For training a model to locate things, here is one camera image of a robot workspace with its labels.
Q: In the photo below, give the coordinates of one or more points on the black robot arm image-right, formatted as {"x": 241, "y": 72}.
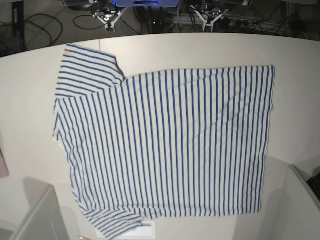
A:
{"x": 232, "y": 3}

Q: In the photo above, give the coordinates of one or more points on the white table cable grommet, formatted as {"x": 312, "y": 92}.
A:
{"x": 145, "y": 232}

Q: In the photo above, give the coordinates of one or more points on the grey partition image-right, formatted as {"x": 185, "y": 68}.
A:
{"x": 293, "y": 212}

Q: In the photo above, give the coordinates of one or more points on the blue white striped T-shirt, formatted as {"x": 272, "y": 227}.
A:
{"x": 172, "y": 143}

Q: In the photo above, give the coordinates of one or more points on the black keyboard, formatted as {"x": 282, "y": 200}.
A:
{"x": 314, "y": 184}

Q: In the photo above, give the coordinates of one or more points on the black robot arm image-left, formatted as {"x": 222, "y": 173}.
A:
{"x": 85, "y": 5}

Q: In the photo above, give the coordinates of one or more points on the grey partition image-left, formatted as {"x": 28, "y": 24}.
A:
{"x": 44, "y": 219}

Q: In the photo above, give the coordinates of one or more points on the blue box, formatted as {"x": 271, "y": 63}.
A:
{"x": 145, "y": 3}

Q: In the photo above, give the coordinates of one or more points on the black computer tower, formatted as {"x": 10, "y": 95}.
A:
{"x": 18, "y": 25}

